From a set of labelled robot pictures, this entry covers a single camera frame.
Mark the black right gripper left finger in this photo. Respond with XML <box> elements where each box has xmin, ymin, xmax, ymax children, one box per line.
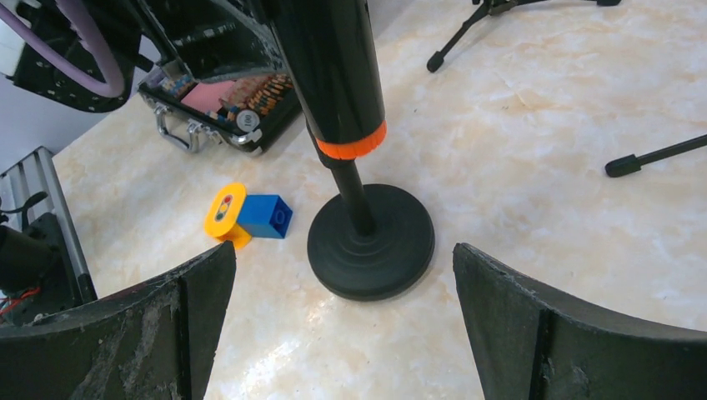
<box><xmin>1</xmin><ymin>242</ymin><xmax>237</xmax><ymax>399</ymax></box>

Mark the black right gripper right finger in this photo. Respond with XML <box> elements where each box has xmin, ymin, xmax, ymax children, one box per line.
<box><xmin>453</xmin><ymin>243</ymin><xmax>706</xmax><ymax>399</ymax></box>

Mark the black round-base microphone stand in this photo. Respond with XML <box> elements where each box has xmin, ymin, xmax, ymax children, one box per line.
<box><xmin>307</xmin><ymin>150</ymin><xmax>435</xmax><ymax>302</ymax></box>

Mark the black shock-mount tripod stand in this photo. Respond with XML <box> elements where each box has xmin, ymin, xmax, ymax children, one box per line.
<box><xmin>604</xmin><ymin>135</ymin><xmax>706</xmax><ymax>178</ymax></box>

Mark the black tripod microphone stand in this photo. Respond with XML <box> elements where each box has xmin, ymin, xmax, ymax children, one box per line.
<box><xmin>425</xmin><ymin>0</ymin><xmax>623</xmax><ymax>74</ymax></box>

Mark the black orange-tipped microphone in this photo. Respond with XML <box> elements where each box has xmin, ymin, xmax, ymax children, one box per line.
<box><xmin>263</xmin><ymin>0</ymin><xmax>387</xmax><ymax>160</ymax></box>

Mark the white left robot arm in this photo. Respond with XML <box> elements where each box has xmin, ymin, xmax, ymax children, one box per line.
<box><xmin>8</xmin><ymin>1</ymin><xmax>152</xmax><ymax>113</ymax></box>

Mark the yellow traffic light toy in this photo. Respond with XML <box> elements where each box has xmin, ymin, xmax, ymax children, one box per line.
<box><xmin>203</xmin><ymin>182</ymin><xmax>252</xmax><ymax>249</ymax></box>

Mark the blue toy block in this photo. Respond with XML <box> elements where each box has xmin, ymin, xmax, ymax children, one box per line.
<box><xmin>237</xmin><ymin>194</ymin><xmax>293</xmax><ymax>239</ymax></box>

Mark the black poker chip case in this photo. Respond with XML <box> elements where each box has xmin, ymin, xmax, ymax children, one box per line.
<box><xmin>129</xmin><ymin>1</ymin><xmax>301</xmax><ymax>155</ymax></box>

